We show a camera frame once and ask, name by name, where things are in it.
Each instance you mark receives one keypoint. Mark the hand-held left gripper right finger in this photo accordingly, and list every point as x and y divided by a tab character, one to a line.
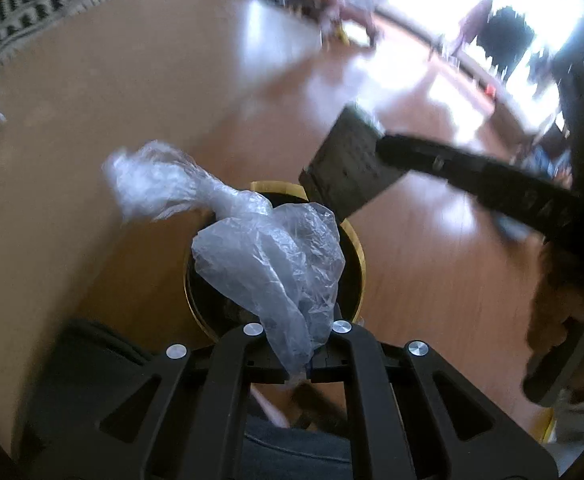
361	360

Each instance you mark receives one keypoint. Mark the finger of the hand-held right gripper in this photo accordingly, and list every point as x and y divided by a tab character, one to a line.
446	165

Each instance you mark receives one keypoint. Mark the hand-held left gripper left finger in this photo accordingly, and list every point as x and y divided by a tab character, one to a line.
232	360

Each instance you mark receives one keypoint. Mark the black trash bin gold rim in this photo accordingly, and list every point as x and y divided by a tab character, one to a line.
207	300

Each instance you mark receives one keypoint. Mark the clear plastic bag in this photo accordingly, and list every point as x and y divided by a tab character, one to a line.
272	255

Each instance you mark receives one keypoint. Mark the person's right hand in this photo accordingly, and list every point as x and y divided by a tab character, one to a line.
554	305

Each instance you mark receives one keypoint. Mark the black and white striped blanket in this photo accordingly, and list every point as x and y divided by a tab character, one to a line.
2	25

